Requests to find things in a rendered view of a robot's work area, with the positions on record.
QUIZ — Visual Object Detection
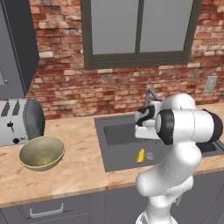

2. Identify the grey base cabinet door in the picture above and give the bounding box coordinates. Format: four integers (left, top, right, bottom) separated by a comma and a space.
173, 171, 224, 224
104, 185, 151, 224

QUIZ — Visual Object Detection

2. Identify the grey wall cabinet door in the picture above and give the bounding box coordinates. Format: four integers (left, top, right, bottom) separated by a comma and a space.
0, 0, 40, 101

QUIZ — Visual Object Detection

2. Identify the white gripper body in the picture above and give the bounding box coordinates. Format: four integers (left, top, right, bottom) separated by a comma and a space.
134, 125, 161, 141

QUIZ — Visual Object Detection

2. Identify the grey tap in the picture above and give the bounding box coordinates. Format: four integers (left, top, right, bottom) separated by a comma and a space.
144, 88, 163, 109

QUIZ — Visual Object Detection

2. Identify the silver drawer handle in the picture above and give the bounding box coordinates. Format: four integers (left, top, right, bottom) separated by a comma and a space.
28, 202, 65, 219

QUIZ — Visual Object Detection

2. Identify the grey wall outlet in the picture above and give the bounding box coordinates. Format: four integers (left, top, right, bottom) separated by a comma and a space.
203, 75, 219, 95

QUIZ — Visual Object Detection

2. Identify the grey sink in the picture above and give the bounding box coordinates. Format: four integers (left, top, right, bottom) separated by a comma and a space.
93, 113, 224, 173

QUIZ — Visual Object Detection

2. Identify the yellow corn cob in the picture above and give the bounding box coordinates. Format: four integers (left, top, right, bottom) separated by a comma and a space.
136, 148, 146, 164

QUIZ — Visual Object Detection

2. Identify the olive green bowl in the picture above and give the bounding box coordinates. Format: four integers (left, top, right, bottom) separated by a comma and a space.
18, 136, 67, 172

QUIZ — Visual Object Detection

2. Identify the dark framed window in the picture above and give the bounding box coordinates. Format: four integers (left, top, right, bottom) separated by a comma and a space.
80, 0, 203, 71

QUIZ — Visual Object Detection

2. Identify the silver cabinet door handle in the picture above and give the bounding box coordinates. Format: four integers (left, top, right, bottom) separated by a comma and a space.
0, 68, 9, 86

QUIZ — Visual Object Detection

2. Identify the grey drawer front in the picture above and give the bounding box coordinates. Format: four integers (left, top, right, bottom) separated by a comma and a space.
17, 193, 92, 224

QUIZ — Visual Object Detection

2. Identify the silver toaster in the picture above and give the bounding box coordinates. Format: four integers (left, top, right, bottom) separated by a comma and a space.
0, 98, 46, 147

